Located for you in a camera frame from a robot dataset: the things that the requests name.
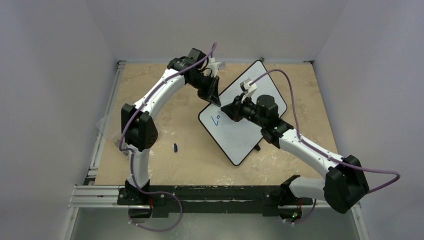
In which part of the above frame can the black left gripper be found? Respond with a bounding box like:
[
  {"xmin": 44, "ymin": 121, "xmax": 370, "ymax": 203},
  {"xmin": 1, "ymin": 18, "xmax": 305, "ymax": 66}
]
[{"xmin": 189, "ymin": 73, "xmax": 221, "ymax": 107}]

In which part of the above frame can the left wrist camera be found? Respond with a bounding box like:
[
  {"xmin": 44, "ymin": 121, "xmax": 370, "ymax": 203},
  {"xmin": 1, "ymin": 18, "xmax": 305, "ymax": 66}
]
[{"xmin": 207, "ymin": 57, "xmax": 226, "ymax": 77}]

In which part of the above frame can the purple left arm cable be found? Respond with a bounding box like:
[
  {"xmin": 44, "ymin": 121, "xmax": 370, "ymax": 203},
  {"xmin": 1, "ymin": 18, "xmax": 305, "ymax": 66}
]
[{"xmin": 118, "ymin": 42, "xmax": 218, "ymax": 193}]

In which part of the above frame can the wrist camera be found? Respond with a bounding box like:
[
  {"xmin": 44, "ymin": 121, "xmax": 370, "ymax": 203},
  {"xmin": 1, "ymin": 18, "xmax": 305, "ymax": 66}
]
[
  {"xmin": 240, "ymin": 78, "xmax": 257, "ymax": 103},
  {"xmin": 207, "ymin": 57, "xmax": 226, "ymax": 77}
]

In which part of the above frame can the black framed whiteboard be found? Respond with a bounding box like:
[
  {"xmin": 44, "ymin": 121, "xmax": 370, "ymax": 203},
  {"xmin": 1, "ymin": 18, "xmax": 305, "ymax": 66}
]
[{"xmin": 198, "ymin": 60, "xmax": 293, "ymax": 166}]

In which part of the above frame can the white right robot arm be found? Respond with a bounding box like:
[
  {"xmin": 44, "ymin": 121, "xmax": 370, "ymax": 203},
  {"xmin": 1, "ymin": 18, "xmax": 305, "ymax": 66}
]
[{"xmin": 221, "ymin": 94, "xmax": 371, "ymax": 214}]

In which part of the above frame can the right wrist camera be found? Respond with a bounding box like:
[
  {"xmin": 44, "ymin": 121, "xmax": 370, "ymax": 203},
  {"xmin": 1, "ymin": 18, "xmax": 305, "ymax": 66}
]
[{"xmin": 240, "ymin": 78, "xmax": 257, "ymax": 103}]

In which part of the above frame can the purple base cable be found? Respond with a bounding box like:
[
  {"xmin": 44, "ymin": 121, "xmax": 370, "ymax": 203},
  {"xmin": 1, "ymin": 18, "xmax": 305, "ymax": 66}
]
[{"xmin": 128, "ymin": 192, "xmax": 184, "ymax": 233}]

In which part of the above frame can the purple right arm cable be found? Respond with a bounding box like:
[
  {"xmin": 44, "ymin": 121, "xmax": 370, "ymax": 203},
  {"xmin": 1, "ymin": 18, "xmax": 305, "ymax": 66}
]
[{"xmin": 250, "ymin": 68, "xmax": 402, "ymax": 195}]

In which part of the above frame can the black base beam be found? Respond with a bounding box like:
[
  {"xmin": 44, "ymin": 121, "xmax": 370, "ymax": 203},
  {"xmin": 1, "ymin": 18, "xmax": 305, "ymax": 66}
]
[{"xmin": 117, "ymin": 183, "xmax": 314, "ymax": 220}]

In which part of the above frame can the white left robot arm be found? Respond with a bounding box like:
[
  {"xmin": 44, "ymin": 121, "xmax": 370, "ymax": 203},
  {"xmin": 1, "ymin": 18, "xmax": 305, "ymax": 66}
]
[{"xmin": 118, "ymin": 48, "xmax": 221, "ymax": 205}]

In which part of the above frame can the aluminium frame rail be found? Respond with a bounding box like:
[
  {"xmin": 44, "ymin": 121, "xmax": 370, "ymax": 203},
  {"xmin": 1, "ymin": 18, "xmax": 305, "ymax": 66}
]
[{"xmin": 68, "ymin": 60, "xmax": 127, "ymax": 209}]

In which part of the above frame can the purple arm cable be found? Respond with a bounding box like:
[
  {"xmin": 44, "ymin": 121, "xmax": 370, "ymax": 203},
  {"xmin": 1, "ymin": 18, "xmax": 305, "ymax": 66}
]
[
  {"xmin": 250, "ymin": 68, "xmax": 402, "ymax": 195},
  {"xmin": 118, "ymin": 42, "xmax": 218, "ymax": 193}
]

